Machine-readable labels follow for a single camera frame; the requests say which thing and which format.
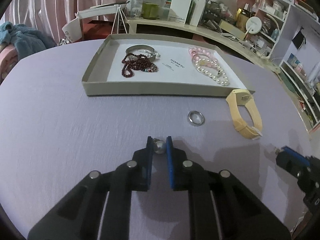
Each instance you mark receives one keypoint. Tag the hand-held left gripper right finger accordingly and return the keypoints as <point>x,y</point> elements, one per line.
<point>170,167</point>

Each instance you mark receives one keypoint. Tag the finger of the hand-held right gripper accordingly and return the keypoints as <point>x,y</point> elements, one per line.
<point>296,155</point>
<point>290,163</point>

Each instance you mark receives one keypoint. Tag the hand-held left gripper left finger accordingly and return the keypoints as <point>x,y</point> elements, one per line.
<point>147,167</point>

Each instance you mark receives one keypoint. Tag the grey cardboard box tray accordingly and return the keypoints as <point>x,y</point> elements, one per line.
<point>172,72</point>

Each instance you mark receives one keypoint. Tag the silver cuff bangle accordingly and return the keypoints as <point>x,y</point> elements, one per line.
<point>140,47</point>

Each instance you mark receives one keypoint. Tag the round white mirror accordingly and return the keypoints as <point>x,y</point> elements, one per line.
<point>253,25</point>

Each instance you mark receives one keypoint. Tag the pink bookshelf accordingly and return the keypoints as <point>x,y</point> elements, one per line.
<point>295,17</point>

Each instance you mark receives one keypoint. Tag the white paper cup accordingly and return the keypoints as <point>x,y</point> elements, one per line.
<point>68,33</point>

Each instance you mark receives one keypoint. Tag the green jar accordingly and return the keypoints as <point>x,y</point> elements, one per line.
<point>150,11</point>

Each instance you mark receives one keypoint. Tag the tall white bottle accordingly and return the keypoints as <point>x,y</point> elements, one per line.
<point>197,10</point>

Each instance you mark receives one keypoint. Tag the white cardboard box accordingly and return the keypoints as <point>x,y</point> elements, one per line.
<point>178,7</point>

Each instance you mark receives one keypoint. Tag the clear plastic bottle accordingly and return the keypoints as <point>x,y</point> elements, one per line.
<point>137,5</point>

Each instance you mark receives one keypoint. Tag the white rack shelf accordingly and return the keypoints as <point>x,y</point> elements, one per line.
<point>97,11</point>

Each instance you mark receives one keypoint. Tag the black pen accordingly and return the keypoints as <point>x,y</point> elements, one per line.
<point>117,3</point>

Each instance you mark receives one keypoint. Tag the pink folded blanket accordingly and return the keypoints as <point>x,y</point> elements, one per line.
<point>7,60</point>

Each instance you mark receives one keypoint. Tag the blue fleece garment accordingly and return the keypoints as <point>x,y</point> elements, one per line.
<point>27,37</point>

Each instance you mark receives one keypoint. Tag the pink curtain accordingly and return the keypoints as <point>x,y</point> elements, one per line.
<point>50,5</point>

